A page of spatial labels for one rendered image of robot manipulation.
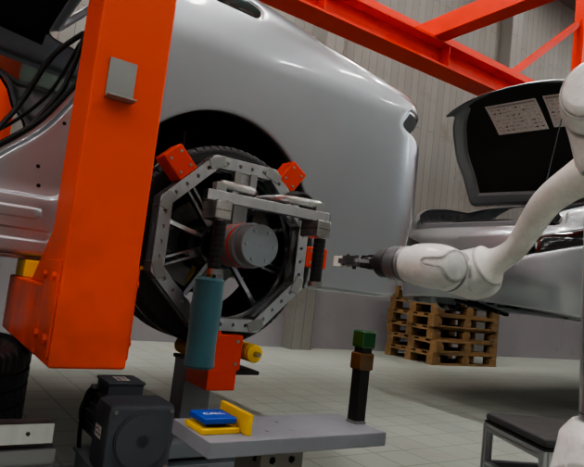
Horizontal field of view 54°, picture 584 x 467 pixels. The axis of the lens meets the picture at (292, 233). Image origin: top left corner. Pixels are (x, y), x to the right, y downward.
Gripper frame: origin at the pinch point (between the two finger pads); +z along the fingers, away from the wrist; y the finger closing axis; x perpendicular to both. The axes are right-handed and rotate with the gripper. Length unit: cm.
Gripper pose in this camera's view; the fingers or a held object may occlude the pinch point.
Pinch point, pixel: (342, 260)
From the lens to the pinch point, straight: 164.2
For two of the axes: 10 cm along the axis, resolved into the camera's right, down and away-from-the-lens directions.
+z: -5.6, 0.1, 8.3
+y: 8.2, 1.5, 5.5
